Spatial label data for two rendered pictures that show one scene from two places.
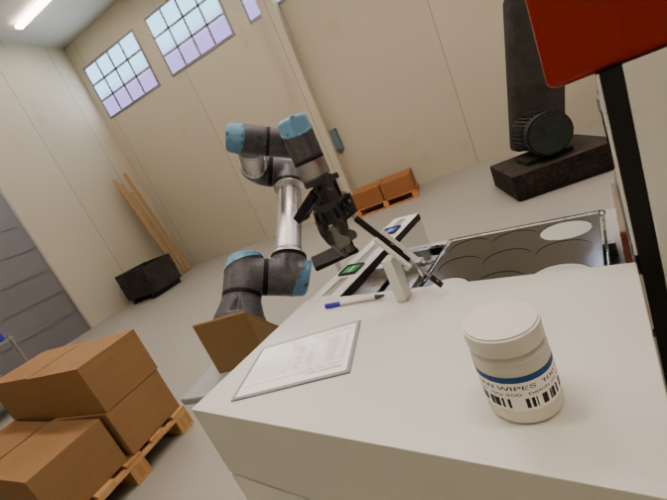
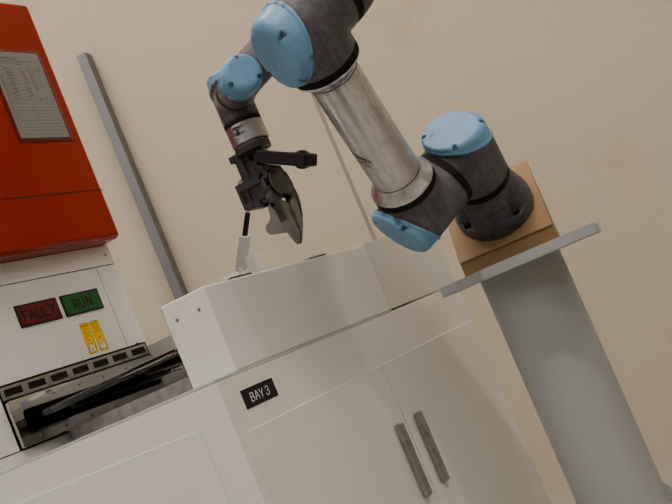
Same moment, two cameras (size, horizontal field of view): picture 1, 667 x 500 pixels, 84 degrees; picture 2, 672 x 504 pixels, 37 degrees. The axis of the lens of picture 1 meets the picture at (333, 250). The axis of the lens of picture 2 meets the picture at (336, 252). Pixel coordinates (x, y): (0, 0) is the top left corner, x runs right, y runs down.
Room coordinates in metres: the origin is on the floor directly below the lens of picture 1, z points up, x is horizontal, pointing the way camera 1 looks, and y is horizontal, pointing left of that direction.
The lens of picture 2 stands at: (2.82, -0.32, 0.80)
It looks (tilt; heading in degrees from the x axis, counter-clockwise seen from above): 5 degrees up; 169
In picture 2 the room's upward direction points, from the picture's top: 23 degrees counter-clockwise
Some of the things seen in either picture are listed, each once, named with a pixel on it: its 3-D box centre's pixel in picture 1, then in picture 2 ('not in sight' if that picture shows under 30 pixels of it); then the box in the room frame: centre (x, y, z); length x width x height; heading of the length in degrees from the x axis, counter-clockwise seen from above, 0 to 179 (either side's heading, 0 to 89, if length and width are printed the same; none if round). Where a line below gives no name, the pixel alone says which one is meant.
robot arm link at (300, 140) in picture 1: (300, 140); (232, 98); (0.92, -0.03, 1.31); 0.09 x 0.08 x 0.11; 4
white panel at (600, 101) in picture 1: (616, 152); (2, 362); (0.75, -0.64, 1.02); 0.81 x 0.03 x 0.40; 140
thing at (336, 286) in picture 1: (380, 271); (289, 308); (1.02, -0.10, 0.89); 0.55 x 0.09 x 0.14; 140
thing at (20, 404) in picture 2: (626, 240); (92, 397); (0.62, -0.51, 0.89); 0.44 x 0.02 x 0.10; 140
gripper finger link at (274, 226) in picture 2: (347, 236); (279, 225); (0.93, -0.05, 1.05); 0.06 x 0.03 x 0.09; 50
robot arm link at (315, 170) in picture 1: (314, 170); (247, 136); (0.92, -0.04, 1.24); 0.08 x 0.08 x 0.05
